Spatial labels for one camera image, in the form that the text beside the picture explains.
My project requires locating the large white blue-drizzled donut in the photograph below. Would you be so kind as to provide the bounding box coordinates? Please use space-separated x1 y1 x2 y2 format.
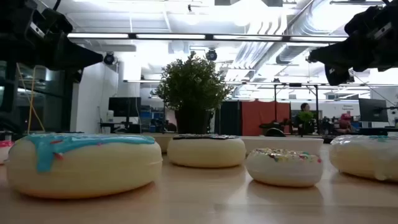
328 134 398 183

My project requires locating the yellow extension cord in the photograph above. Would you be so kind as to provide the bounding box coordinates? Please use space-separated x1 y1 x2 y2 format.
16 63 46 133
27 65 37 134

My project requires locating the black office chair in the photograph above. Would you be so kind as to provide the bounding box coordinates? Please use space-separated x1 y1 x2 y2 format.
265 127 286 138

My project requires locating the potted green artificial plant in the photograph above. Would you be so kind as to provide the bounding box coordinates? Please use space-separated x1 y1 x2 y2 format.
154 51 234 135

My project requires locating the black partition curtain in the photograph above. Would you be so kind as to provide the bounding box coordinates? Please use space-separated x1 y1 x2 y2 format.
219 101 243 136

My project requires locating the white banner with text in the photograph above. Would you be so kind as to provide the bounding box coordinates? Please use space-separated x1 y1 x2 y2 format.
323 101 360 119

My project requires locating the silver ventilation duct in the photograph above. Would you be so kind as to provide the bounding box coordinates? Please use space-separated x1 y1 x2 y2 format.
276 0 351 65

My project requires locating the large blue iced donut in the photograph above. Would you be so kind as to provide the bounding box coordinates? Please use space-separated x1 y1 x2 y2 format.
6 133 164 200

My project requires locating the person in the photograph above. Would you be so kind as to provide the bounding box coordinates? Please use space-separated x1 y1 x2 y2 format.
295 102 313 125

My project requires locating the white round plate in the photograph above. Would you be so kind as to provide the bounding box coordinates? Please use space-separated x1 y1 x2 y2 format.
239 136 325 156

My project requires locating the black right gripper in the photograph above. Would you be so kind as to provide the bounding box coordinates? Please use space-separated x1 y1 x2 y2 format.
307 0 398 86

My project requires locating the black metal stand frame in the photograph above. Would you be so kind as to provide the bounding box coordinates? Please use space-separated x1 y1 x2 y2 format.
272 82 320 135

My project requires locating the black computer monitor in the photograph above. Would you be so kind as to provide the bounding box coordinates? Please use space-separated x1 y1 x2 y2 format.
358 98 389 123
108 96 142 125

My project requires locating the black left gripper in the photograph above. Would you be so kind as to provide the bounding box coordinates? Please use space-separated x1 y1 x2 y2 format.
0 0 104 83

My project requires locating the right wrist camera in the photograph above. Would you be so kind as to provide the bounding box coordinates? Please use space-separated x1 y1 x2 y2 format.
374 21 394 40

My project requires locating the dark office desk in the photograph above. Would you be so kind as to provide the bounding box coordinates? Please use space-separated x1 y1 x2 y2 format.
99 121 142 134

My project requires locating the small white sprinkled donut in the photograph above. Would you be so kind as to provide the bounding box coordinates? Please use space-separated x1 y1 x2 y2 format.
245 147 324 188

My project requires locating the small green plant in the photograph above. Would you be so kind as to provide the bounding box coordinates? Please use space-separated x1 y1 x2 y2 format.
297 111 315 135

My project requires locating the large chocolate iced donut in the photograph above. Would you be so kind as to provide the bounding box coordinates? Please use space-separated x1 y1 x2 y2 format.
167 133 247 169

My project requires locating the small red iced donut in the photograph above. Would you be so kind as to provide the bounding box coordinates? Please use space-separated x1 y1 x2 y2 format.
0 139 15 165

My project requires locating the blue storage bin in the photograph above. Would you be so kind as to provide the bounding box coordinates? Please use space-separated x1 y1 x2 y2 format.
139 110 165 133

